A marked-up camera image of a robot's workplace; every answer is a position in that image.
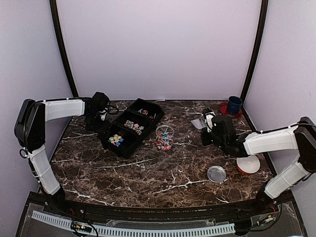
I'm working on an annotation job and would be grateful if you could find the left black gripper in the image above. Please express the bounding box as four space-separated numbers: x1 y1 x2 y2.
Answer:
85 112 112 136

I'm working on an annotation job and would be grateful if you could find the metal scoop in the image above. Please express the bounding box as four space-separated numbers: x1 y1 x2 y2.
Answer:
191 118 207 130

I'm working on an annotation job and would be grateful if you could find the black three-compartment candy tray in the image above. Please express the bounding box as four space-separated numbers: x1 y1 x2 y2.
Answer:
98 98 165 158

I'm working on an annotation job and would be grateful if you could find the clear plastic cup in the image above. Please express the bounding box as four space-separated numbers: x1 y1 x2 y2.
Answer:
156 125 174 151

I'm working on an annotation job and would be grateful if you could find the clear plastic lid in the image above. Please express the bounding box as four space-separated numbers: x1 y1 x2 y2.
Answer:
207 165 226 183

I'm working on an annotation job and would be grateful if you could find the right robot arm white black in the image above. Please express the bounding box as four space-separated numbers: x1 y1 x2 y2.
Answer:
201 108 316 214

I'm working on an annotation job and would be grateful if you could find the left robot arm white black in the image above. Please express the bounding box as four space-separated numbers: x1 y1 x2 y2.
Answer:
14 92 110 215

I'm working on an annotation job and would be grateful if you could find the star candies pile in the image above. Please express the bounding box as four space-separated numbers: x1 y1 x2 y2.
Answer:
108 134 124 147

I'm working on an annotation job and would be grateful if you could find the stick candies pile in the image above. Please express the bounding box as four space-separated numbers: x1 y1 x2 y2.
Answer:
138 109 156 120

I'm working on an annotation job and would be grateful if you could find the red plate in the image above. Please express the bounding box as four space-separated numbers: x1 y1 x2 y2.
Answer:
219 102 242 118

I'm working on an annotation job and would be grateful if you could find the blue mug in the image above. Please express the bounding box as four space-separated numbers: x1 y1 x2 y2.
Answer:
227 96 242 115

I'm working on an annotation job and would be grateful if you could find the swirl lollipops pile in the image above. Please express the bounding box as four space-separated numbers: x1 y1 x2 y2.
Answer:
124 120 144 135

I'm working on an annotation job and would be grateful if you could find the orange white bowl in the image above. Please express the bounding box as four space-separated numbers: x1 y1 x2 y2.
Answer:
237 155 261 175

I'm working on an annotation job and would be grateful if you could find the left circuit board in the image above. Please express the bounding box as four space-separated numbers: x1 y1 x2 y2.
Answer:
71 221 93 233

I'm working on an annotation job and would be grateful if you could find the circuit board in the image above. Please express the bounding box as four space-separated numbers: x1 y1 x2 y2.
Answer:
256 215 276 226
71 221 93 233

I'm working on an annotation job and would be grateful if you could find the right circuit board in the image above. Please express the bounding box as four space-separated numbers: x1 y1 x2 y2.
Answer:
256 215 276 226

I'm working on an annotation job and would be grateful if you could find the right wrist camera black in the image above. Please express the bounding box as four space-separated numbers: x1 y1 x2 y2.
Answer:
211 115 237 146

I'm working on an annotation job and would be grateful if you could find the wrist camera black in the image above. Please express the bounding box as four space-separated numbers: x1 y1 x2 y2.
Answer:
211 115 237 146
92 92 110 111

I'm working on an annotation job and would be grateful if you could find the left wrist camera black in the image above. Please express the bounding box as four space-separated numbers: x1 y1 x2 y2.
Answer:
92 92 110 111

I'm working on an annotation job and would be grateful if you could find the white slotted cable duct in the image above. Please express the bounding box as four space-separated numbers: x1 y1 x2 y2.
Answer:
31 210 235 237

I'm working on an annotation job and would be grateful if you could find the black front table rail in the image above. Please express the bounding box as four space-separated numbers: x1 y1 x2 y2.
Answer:
29 181 293 223

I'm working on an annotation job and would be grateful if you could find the right black frame post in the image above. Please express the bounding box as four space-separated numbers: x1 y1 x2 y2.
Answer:
240 0 269 102

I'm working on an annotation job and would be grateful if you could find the black frame post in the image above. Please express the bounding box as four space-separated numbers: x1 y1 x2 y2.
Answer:
240 0 269 102
49 0 79 97

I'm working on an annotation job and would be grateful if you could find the left black frame post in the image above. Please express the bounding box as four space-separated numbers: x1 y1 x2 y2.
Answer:
49 0 79 97

